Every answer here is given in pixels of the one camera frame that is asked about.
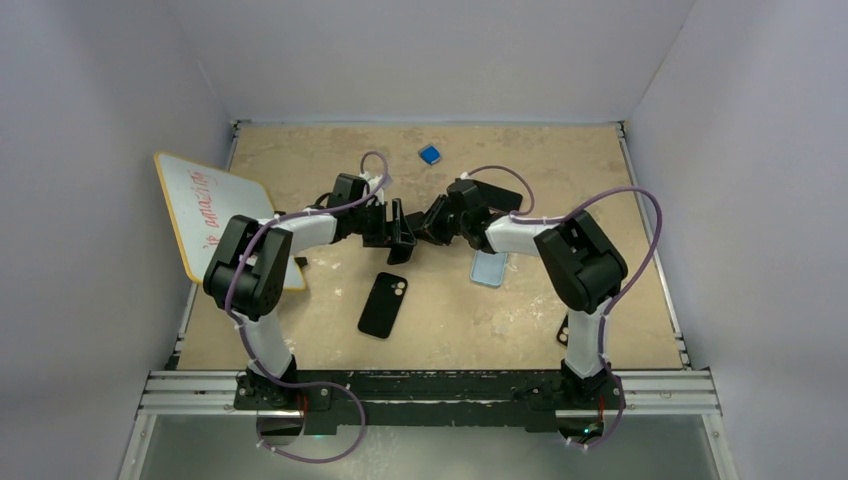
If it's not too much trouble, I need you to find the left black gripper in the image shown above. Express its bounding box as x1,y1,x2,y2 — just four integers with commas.
350,200,414,249

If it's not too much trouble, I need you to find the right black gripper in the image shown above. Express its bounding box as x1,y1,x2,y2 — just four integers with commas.
409,194,469,247

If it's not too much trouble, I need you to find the black phone with camera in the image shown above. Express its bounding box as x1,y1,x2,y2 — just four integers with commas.
357,272,408,339

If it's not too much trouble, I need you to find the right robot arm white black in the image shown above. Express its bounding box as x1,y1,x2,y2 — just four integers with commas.
406,179,628,407

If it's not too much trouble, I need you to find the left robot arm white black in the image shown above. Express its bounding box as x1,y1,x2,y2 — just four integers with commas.
202,173,417,409

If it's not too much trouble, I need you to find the black phone near top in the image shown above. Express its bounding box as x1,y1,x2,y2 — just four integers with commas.
474,180,523,213

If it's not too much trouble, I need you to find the light blue phone case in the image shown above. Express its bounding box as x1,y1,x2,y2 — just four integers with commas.
469,251,508,288

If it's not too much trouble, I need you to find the black phone case right edge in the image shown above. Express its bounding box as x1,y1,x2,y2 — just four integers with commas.
556,314,569,347

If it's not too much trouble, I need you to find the blue eraser block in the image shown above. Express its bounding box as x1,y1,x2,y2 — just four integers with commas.
418,145,442,165

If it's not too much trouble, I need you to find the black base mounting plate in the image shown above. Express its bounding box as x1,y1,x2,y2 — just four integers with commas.
233,368,623,436

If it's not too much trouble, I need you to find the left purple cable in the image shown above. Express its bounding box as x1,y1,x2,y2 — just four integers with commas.
223,151,392,465

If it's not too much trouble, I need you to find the white whiteboard yellow frame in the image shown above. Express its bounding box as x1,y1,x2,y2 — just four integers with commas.
154,152,273,284

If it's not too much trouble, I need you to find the aluminium frame rail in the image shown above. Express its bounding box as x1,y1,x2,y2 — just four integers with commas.
120,370,738,479

